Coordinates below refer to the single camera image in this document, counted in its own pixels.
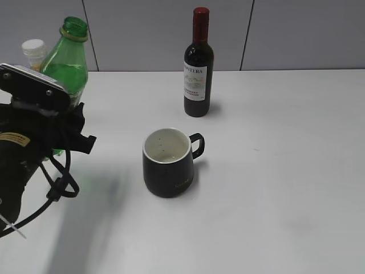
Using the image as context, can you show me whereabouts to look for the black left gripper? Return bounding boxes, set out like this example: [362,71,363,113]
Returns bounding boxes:
[1,102,96,225]

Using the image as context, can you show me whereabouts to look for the green sprite bottle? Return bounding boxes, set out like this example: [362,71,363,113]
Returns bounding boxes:
[39,16,89,158]

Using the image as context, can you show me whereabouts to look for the black mug white interior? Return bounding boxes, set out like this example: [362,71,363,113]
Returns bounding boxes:
[142,128,205,198]

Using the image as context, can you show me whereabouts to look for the orange juice bottle white cap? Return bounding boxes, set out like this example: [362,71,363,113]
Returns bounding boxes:
[21,39,48,72]

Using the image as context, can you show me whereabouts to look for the red wine bottle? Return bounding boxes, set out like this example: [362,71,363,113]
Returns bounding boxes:
[184,7,214,117]

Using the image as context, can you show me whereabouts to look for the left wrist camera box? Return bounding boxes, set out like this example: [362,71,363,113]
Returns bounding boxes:
[1,63,71,116]

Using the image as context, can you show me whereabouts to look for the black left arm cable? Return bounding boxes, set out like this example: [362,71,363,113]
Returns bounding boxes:
[0,122,80,238]

